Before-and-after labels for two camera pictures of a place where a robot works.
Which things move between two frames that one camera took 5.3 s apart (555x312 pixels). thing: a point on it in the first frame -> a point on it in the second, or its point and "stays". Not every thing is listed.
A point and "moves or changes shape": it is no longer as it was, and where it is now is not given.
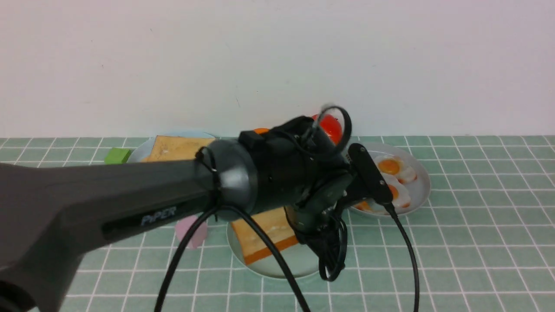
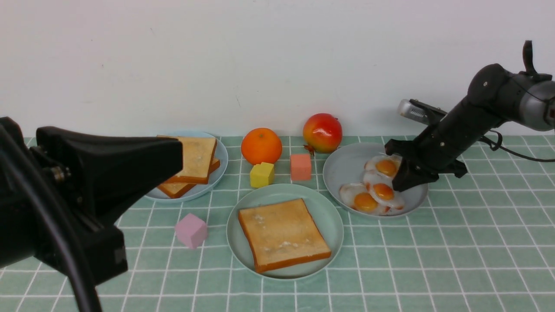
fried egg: (391, 164) stays
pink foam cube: (198, 235) stays
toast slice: (277, 224) moves or changes shape
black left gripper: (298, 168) -> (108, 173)
